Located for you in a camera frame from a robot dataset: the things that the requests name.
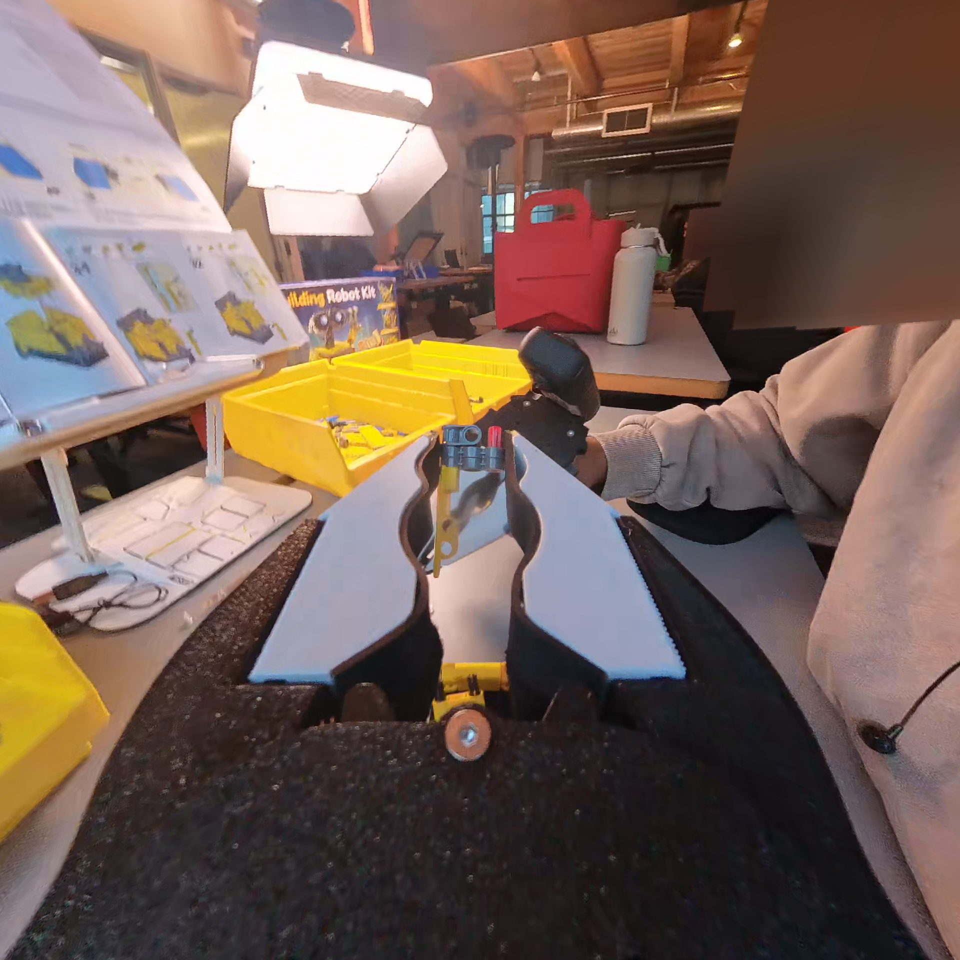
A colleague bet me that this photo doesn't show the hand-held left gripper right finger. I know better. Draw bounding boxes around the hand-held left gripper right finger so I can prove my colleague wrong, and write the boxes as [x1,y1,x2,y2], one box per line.
[504,431,687,682]

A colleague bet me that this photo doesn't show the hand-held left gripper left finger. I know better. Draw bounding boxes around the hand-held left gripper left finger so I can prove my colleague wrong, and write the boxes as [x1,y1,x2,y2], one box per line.
[249,433,444,685]

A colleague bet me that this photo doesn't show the yellow panel grey connector assembly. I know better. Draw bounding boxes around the yellow panel grey connector assembly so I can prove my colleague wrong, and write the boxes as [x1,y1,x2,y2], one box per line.
[433,423,507,579]

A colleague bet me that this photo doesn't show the yellow plastic bin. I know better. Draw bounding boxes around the yellow plastic bin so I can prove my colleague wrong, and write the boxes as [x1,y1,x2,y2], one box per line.
[223,360,481,498]
[333,337,535,423]
[0,603,111,843]

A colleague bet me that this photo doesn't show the assorted grey blue small parts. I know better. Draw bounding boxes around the assorted grey blue small parts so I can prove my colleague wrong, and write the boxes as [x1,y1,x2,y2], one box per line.
[322,416,412,460]

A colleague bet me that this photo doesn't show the person's right forearm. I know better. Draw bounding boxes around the person's right forearm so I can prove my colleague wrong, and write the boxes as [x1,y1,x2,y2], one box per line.
[596,322,939,520]

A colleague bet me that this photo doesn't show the grey desk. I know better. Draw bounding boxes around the grey desk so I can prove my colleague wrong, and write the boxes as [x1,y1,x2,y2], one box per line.
[0,450,834,960]

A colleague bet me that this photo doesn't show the person's right hand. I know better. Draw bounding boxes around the person's right hand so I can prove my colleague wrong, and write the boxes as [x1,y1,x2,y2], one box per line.
[574,437,609,492]

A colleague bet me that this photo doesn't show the red tote bag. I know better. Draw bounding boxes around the red tote bag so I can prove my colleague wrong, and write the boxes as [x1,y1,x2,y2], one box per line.
[493,189,629,335]

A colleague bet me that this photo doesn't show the white water bottle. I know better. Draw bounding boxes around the white water bottle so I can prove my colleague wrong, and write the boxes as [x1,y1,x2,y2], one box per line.
[606,225,670,348]

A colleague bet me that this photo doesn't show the black wrist rest pad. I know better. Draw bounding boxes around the black wrist rest pad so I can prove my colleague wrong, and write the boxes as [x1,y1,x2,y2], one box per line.
[626,498,783,546]

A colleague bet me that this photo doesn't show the blue robot kit box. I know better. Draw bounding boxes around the blue robot kit box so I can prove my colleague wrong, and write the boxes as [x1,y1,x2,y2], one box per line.
[279,277,404,366]

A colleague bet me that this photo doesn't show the white book stand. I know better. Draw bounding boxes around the white book stand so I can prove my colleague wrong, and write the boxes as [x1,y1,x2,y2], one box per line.
[0,352,312,633]

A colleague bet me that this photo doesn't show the white lamp panel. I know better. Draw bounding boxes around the white lamp panel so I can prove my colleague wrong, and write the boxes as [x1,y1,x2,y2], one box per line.
[223,41,450,239]

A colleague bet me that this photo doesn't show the white building instruction booklet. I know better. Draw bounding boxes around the white building instruction booklet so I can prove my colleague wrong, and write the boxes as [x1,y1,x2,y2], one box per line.
[0,0,309,421]

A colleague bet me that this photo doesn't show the black USB cable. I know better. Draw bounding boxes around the black USB cable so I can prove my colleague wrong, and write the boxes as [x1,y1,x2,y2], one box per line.
[48,568,171,629]

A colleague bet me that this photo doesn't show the silver ceiling duct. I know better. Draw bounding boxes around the silver ceiling duct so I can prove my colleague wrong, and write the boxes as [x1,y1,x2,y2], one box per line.
[551,101,744,142]

